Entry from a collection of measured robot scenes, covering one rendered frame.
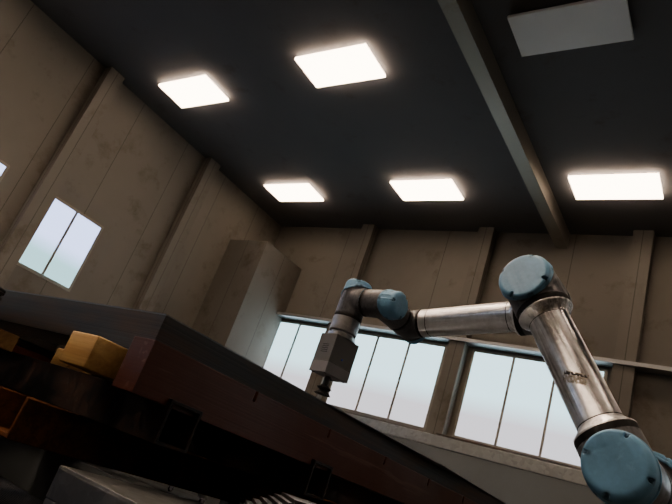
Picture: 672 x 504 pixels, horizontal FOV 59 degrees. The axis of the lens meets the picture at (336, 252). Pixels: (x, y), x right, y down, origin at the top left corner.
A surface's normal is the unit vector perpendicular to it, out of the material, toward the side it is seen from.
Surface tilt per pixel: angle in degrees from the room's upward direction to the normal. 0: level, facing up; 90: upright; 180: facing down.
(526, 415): 90
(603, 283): 90
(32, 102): 90
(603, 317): 90
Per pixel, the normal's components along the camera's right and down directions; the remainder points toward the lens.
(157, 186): 0.80, 0.04
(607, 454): -0.54, -0.41
